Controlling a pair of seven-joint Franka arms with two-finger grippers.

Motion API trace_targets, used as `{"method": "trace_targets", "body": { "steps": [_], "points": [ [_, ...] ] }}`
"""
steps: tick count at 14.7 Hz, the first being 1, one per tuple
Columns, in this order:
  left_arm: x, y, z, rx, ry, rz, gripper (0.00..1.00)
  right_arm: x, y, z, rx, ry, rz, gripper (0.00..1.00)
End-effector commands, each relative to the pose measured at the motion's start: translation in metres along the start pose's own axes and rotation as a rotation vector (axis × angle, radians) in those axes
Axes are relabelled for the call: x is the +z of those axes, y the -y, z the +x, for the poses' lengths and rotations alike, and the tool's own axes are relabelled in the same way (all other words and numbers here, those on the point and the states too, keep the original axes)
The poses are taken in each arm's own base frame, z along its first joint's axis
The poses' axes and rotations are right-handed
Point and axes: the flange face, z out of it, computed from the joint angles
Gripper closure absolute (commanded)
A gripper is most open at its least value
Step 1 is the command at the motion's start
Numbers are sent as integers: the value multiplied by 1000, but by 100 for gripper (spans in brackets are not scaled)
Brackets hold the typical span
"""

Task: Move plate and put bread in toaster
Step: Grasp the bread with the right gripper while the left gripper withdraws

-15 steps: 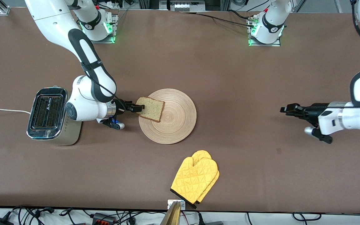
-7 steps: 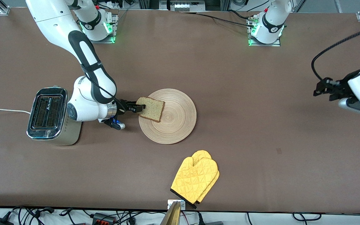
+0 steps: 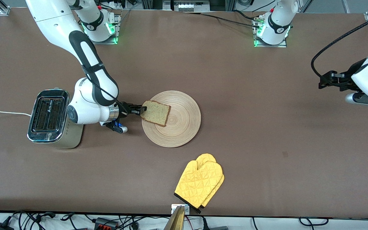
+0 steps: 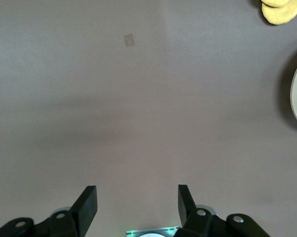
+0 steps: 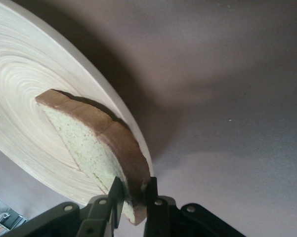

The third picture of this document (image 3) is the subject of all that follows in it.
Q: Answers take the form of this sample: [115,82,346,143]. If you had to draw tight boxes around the brown bread slice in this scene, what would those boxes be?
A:
[140,100,171,127]

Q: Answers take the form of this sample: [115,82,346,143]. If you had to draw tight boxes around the round wooden plate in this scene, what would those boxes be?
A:
[142,90,201,148]

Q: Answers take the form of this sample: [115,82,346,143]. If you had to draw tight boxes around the chrome and beige toaster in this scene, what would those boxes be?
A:
[27,88,86,150]

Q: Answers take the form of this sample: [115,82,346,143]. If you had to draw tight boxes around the yellow quilted oven mitt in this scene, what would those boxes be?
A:
[174,160,224,214]
[196,153,225,209]

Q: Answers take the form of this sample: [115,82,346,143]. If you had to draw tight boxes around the black and orange connector box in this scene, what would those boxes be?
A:
[94,217,119,229]

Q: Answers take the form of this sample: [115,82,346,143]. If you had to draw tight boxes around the grey electrical box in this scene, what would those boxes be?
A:
[163,0,210,12]

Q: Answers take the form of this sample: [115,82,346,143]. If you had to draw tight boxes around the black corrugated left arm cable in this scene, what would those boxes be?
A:
[311,11,368,80]

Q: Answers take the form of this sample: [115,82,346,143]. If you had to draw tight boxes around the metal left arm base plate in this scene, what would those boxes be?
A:
[254,16,288,48]

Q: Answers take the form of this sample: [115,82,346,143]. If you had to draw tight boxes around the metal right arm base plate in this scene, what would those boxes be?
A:
[85,14,121,44]

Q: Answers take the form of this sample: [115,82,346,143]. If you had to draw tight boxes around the small metal edge bracket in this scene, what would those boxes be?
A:
[171,204,190,215]

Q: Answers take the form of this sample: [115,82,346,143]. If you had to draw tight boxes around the yellowish camera stand leg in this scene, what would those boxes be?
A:
[163,205,186,230]

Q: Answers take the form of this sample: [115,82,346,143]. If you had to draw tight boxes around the long black table cable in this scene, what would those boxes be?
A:
[184,11,261,28]

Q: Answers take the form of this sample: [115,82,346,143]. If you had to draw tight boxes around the black looped floor cable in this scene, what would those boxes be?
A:
[299,217,329,226]

